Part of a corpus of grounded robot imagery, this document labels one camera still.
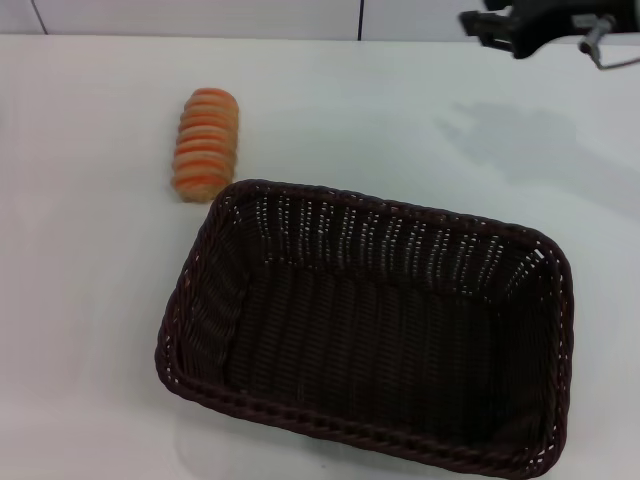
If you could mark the dark brown wicker basket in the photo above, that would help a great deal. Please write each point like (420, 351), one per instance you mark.
(375, 350)

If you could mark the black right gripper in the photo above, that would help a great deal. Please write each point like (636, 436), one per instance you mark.
(540, 17)

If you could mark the orange striped bread loaf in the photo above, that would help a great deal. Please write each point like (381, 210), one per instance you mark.
(205, 150)

